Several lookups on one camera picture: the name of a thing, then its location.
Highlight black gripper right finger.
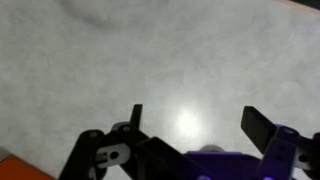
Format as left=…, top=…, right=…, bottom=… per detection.
left=240, top=105, right=320, bottom=180

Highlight orange flat object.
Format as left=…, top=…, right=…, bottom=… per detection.
left=0, top=154, right=56, bottom=180

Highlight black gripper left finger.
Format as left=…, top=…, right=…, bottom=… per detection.
left=59, top=103, right=201, bottom=180

